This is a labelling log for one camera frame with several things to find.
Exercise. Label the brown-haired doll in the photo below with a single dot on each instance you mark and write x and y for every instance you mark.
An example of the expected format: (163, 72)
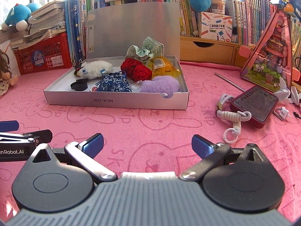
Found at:
(7, 79)

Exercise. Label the pink triangular toy house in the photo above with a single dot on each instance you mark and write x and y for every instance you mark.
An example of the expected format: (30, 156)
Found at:
(271, 59)

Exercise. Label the blue floral drawstring pouch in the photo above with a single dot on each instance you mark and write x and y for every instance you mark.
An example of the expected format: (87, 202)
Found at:
(114, 82)

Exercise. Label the white origami crane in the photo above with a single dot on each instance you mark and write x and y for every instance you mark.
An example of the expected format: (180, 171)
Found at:
(283, 93)

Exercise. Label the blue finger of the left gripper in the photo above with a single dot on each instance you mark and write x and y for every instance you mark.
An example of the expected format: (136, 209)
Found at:
(9, 126)

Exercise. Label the blue plush ball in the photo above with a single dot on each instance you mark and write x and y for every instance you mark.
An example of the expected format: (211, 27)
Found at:
(200, 5)

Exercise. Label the red crocheted item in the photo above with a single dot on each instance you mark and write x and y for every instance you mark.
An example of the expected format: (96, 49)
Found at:
(135, 70)

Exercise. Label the orange packet with barcode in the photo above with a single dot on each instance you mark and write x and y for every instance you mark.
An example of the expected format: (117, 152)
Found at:
(161, 66)

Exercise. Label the silver cardboard box with lid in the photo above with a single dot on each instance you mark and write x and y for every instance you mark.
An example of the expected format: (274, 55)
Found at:
(110, 32)

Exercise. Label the green striped cloth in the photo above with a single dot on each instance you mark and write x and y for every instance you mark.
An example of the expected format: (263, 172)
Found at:
(149, 50)

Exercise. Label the metal straw rod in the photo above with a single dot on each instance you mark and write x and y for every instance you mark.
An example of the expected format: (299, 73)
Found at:
(230, 82)

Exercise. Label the row of books on shelf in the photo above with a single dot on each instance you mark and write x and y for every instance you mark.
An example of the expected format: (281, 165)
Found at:
(250, 18)

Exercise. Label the stack of worn books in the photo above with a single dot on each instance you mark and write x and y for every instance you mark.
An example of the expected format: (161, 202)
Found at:
(48, 21)

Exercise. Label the purple fluffy plush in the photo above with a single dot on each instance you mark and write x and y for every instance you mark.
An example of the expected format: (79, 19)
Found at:
(166, 86)

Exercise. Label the wooden drawer shelf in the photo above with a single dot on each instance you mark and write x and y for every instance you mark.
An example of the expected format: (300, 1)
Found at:
(194, 49)

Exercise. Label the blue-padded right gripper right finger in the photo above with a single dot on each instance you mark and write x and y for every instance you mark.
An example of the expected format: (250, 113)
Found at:
(212, 156)

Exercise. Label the red plastic crate left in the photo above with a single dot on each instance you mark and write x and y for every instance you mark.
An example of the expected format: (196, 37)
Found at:
(49, 54)

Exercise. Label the black round puck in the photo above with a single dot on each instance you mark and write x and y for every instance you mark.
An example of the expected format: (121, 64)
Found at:
(79, 85)

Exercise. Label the white label printer box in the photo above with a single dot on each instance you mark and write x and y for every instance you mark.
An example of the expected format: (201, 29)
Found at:
(215, 26)

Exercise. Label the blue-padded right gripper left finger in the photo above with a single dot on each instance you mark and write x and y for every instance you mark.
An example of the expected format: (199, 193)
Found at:
(82, 155)

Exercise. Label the row of blue books left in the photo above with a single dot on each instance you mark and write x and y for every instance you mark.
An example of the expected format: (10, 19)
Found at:
(76, 29)

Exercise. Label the blue Doraemon plush left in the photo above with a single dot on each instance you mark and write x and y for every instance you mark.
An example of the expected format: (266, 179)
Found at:
(20, 16)

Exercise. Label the white fluffy plush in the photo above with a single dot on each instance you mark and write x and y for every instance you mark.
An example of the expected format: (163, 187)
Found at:
(95, 69)

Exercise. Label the red-cased smartphone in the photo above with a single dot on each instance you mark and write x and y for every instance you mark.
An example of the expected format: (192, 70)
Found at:
(259, 102)

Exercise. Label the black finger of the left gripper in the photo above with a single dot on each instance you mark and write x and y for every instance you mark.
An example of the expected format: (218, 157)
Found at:
(41, 136)

